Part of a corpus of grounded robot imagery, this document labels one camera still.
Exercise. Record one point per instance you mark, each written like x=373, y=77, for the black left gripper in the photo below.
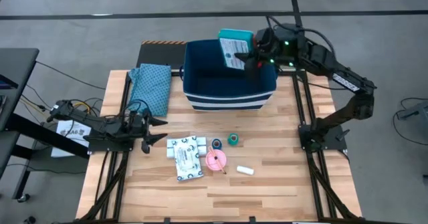
x=138, y=128

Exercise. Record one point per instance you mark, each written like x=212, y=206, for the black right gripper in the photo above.
x=267, y=59

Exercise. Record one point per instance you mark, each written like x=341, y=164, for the white weekly pill organizer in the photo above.
x=170, y=149

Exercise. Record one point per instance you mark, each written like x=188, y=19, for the teal box with white label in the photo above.
x=234, y=35

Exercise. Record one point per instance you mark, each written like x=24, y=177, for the white printed plastic bag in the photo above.
x=187, y=160

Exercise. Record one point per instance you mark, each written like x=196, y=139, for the white gauze roll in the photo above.
x=245, y=170

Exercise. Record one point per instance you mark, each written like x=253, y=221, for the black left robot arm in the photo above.
x=83, y=120

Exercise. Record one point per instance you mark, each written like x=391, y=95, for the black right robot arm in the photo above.
x=321, y=58

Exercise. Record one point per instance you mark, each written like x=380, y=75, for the navy basket with white stripes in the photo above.
x=230, y=97

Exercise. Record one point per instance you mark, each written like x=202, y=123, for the blue dotted cloth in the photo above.
x=152, y=87

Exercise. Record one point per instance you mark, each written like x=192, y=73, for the dark blue tape roll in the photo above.
x=213, y=144

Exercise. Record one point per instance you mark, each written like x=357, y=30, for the pink round container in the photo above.
x=212, y=164

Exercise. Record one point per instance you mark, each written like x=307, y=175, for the thin pink stick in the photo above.
x=217, y=160

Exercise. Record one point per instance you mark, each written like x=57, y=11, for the green tape roll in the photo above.
x=229, y=139

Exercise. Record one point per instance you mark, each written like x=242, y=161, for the black mat with hazard stripe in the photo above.
x=160, y=55

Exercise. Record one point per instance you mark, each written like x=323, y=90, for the white printed paper sheet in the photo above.
x=68, y=140

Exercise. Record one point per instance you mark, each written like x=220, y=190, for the dark grey desk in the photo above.
x=16, y=83

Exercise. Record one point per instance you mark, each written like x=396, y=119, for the black desk caster wheel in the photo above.
x=23, y=197

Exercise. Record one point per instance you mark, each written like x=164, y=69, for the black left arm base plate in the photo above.
x=110, y=146

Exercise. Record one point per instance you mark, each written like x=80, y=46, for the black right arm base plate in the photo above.
x=334, y=140

